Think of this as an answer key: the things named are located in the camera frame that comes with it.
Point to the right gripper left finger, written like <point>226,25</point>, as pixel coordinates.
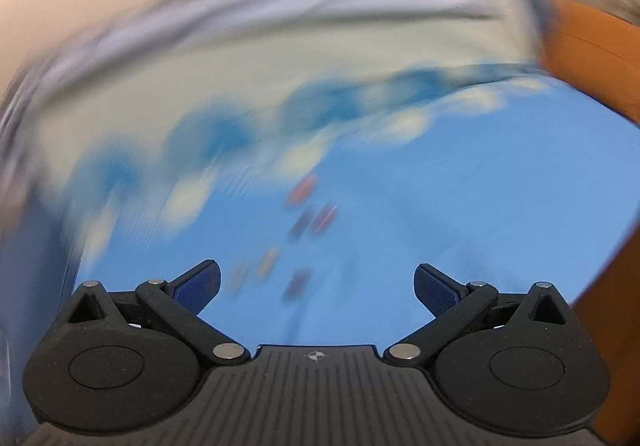
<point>113,362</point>

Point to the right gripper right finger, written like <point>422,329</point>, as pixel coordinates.
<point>515,364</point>

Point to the yellow green fruit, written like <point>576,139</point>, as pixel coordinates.
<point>266,263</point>
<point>236,278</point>

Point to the dark red jujube back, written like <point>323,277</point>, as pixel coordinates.
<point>301,224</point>

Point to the dark red jujube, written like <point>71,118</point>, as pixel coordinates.
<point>301,224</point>
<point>297,285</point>

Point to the dark red jujube front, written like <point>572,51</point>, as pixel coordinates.
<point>297,285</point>

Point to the wrapped red fruit right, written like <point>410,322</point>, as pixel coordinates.
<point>324,219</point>

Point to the small orange back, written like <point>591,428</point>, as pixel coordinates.
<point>302,191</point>

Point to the blue patterned bed sheet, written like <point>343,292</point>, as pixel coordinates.
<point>441,140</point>

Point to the grey blue blanket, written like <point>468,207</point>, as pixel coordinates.
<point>167,24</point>

